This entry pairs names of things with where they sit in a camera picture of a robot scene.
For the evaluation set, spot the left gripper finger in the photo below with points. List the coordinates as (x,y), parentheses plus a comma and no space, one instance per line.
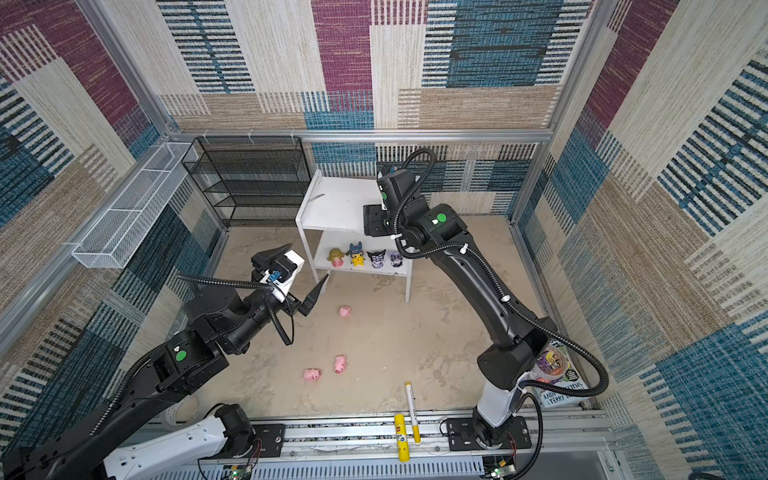
(312,297)
(267,257)

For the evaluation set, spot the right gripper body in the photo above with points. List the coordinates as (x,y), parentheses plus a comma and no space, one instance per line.
(380,222)

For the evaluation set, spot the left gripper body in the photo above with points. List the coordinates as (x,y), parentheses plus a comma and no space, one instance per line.
(290,306)

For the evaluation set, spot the black-eared figure toy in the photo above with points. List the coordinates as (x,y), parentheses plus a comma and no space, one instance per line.
(377,258)

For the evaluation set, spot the purple-eared black figure toy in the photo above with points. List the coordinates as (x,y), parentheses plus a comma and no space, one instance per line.
(396,259)

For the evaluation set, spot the yellow blue figure toy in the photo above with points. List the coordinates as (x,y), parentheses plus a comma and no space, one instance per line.
(356,254)

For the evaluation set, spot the olive green toy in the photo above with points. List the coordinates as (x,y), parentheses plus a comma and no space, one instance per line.
(336,258)

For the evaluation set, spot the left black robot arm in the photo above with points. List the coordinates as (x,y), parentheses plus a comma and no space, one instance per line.
(223,317)

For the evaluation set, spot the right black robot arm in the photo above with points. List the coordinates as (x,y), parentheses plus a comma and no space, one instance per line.
(518,336)

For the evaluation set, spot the white two-tier shelf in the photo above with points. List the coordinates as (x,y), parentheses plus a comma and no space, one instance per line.
(331,216)

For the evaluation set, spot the clear tape roll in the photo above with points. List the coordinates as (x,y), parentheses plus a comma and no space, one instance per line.
(182,413)

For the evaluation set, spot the white yellow marker pen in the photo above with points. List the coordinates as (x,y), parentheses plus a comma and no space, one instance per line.
(412,413)

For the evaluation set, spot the yellow glue stick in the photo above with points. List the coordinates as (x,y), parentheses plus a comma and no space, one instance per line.
(402,438)

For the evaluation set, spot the round sticker tape roll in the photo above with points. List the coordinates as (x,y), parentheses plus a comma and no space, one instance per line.
(550,366)

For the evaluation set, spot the treehouse book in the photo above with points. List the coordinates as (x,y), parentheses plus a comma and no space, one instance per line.
(573,380)

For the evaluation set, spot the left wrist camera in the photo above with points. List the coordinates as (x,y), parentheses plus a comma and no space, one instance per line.
(285,268)

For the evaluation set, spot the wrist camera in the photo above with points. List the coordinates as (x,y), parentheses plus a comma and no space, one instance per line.
(285,268)
(394,187)

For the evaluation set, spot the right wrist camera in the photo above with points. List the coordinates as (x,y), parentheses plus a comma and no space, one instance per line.
(394,187)

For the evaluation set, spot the black wire mesh rack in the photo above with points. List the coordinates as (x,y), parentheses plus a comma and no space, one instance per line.
(250,181)

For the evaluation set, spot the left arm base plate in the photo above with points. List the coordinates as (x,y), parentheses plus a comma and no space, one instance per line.
(269,440)

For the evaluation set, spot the white wire mesh basket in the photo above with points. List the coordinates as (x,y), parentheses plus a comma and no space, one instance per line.
(117,234)

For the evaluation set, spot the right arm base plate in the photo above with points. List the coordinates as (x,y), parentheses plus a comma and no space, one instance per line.
(466,434)

